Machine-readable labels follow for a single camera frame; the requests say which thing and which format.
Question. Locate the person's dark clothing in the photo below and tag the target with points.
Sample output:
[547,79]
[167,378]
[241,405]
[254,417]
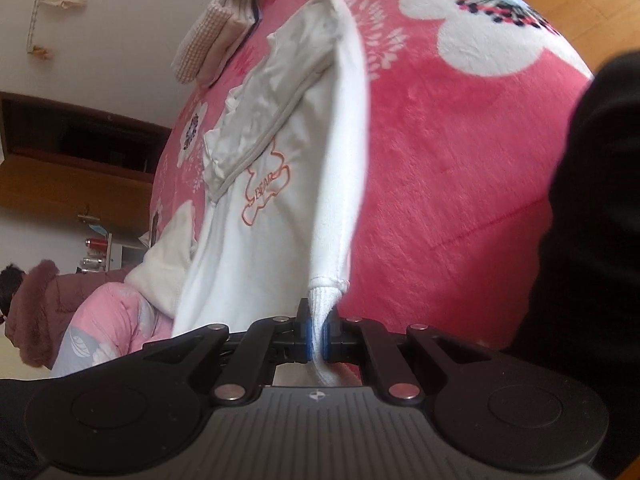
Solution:
[590,260]

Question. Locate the wooden door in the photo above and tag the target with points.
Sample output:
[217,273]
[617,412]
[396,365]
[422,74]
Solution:
[50,190]

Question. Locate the pink leaf-print quilt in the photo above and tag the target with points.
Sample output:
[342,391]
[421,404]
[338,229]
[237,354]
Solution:
[110,320]

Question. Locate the white fluffy cloth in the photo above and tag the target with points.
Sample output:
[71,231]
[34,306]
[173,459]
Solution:
[160,260]

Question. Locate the red bottle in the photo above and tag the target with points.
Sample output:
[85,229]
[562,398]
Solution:
[97,244]

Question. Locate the pink checked folded sweater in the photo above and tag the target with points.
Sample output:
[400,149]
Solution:
[195,40]

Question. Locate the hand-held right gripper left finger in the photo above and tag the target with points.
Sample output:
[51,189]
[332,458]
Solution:
[309,342]

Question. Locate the white shelf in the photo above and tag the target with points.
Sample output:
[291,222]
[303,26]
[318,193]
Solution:
[127,255]

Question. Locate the white sweatshirt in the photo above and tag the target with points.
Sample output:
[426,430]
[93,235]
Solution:
[300,200]

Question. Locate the wall hanging ornament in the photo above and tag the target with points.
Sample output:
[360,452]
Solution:
[55,2]

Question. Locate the beige folded sweater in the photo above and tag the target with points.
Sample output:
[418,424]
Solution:
[225,35]

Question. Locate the pink floral blanket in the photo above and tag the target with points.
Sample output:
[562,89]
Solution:
[450,160]

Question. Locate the dark doorway frame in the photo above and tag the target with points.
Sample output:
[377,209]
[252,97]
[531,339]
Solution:
[75,135]

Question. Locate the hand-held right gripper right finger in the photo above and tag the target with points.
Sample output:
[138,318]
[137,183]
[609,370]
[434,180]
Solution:
[326,342]

